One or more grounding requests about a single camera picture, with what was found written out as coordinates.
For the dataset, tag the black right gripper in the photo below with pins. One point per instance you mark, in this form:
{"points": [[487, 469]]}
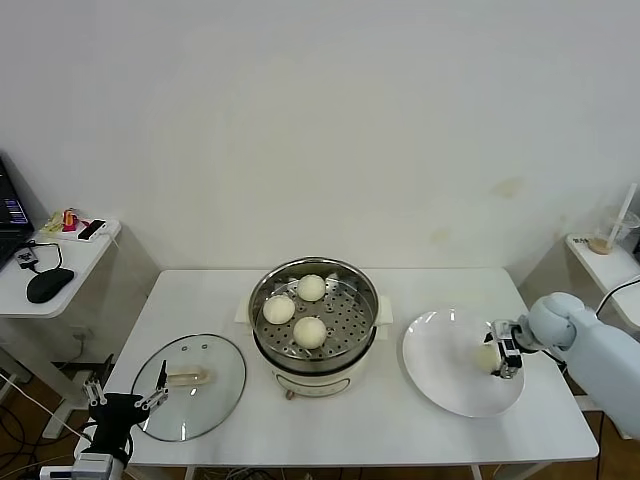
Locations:
{"points": [[527, 337]]}

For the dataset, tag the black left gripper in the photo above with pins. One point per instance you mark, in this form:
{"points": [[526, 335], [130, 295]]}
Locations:
{"points": [[115, 412]]}

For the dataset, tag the white steamed baozi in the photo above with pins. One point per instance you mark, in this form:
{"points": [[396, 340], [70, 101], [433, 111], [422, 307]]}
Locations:
{"points": [[278, 309], [311, 288], [310, 332], [486, 360]]}

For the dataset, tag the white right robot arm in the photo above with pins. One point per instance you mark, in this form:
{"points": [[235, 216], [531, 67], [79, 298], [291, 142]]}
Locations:
{"points": [[600, 350]]}

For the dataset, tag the perforated steel steamer basket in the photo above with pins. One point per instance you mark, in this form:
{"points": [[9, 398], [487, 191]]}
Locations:
{"points": [[357, 310]]}

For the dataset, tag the steel steamer pot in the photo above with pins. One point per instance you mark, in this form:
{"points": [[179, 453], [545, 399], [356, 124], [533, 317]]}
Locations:
{"points": [[310, 382]]}

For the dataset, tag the white round plate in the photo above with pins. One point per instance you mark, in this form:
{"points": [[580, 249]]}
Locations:
{"points": [[435, 365]]}

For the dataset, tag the black computer mouse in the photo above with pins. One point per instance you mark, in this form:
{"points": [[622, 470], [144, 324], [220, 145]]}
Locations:
{"points": [[49, 285]]}

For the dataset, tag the white side table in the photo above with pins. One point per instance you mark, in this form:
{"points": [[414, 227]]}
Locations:
{"points": [[615, 265], [85, 257]]}

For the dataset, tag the clear plastic drink cup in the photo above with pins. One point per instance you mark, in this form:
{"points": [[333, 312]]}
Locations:
{"points": [[600, 245]]}

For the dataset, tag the white flat box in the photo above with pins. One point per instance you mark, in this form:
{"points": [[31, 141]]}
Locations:
{"points": [[102, 233]]}

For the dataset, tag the black smartphone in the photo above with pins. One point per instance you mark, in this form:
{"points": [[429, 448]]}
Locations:
{"points": [[92, 228]]}

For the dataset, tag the yellow snack packet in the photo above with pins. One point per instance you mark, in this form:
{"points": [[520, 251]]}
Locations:
{"points": [[52, 223]]}

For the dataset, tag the white drinking straw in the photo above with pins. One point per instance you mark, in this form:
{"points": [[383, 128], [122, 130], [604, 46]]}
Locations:
{"points": [[627, 205]]}

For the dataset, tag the black laptop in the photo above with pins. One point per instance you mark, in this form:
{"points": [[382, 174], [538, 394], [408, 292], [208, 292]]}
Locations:
{"points": [[9, 210]]}

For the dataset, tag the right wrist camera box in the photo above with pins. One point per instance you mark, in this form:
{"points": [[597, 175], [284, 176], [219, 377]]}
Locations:
{"points": [[507, 345]]}

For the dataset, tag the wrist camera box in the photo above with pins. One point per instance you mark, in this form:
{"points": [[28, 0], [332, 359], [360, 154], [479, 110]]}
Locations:
{"points": [[92, 465], [507, 345]]}

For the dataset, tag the white wall outlet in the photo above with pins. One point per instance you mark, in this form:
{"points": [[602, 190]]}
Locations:
{"points": [[83, 331]]}

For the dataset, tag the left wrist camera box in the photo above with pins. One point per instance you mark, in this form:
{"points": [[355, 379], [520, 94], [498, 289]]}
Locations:
{"points": [[92, 465]]}

